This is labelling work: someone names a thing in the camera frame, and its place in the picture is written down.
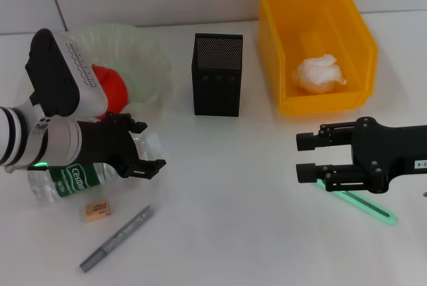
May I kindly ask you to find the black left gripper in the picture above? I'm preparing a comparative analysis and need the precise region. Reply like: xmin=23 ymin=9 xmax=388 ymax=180
xmin=79 ymin=112 xmax=167 ymax=179

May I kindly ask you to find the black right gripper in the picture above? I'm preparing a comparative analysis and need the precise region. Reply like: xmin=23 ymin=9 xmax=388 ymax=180
xmin=296 ymin=116 xmax=427 ymax=194

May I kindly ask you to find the clear plastic water bottle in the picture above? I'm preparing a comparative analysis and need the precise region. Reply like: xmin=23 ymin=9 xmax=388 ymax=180
xmin=26 ymin=129 xmax=164 ymax=206

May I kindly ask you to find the green utility knife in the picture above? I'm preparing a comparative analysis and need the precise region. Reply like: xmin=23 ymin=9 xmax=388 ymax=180
xmin=315 ymin=179 xmax=398 ymax=229

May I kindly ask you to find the white paper ball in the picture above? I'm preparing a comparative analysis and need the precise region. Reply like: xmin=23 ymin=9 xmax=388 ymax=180
xmin=292 ymin=53 xmax=347 ymax=96

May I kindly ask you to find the small beige eraser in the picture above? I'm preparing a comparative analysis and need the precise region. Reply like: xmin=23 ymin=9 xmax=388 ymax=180
xmin=79 ymin=200 xmax=111 ymax=223

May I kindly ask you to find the green glass fruit plate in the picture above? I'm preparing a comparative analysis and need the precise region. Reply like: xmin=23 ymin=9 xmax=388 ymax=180
xmin=63 ymin=24 xmax=173 ymax=107

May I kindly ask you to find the black mesh pen holder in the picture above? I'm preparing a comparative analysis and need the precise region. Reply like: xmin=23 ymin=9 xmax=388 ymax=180
xmin=191 ymin=33 xmax=244 ymax=117

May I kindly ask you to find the grey marker pen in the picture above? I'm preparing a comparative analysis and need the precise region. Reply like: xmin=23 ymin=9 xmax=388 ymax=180
xmin=79 ymin=205 xmax=155 ymax=273

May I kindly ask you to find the yellow plastic bin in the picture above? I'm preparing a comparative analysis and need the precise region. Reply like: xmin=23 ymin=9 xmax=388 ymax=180
xmin=256 ymin=0 xmax=380 ymax=117

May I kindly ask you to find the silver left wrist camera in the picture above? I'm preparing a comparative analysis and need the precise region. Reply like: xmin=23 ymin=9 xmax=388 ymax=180
xmin=25 ymin=28 xmax=108 ymax=117

